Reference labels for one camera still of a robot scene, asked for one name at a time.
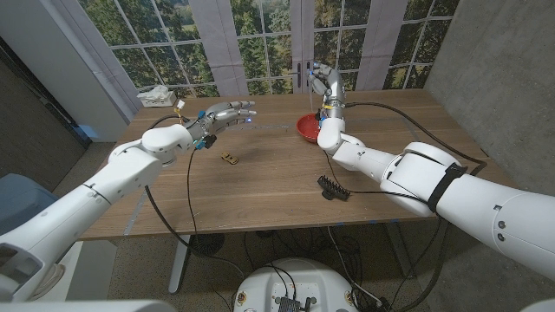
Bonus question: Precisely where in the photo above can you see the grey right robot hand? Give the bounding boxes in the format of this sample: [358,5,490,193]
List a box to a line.
[307,63,348,120]

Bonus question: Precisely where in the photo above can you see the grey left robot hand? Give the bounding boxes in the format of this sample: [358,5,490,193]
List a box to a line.
[186,100,258,151]

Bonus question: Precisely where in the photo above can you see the red bowl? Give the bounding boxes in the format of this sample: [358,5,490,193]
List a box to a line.
[296,113,324,144]

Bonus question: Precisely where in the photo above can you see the black hairpin claw clip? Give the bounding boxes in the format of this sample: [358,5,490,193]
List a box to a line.
[317,174,352,201]

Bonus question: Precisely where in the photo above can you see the white power strip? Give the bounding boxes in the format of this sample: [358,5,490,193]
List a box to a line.
[140,91,178,108]

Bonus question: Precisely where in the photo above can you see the crumpled white tissue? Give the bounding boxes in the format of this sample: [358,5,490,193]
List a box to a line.
[136,84,170,103]

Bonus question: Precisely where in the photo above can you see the round black floor fan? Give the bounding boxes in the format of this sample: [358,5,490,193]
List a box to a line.
[190,233,225,257]

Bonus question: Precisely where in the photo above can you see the white metal table leg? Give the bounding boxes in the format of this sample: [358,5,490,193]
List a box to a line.
[167,234,192,295]
[385,223,413,279]

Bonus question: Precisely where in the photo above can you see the white robot torso base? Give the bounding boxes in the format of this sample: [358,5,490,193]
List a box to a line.
[232,257,359,312]

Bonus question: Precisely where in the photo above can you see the blue-grey chair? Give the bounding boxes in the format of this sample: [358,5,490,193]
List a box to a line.
[0,172,60,235]

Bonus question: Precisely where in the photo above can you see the white robot chest cover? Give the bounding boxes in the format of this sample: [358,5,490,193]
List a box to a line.
[0,299,177,312]

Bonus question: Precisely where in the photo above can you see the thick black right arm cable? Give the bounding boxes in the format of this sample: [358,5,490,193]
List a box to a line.
[344,101,489,312]

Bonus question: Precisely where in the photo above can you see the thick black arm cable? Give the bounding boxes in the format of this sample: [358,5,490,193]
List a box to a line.
[344,101,489,312]
[144,113,246,281]

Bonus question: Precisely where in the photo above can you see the thin black left arm wire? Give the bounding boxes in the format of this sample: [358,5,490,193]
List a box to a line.
[186,149,200,237]

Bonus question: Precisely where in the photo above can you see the thin black arm wire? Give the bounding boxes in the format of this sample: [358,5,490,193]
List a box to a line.
[323,149,428,205]
[186,149,200,237]

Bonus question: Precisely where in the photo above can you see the thin black right arm wire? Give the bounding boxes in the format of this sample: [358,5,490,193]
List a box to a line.
[323,149,428,205]

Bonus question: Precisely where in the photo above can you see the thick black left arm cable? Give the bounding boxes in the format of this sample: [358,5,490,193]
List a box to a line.
[144,113,246,281]

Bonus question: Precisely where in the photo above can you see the tangled black floor cables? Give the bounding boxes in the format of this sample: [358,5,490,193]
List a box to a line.
[242,224,363,272]

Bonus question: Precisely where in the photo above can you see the white floor cable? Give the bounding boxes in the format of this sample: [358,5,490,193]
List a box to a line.
[325,225,385,307]

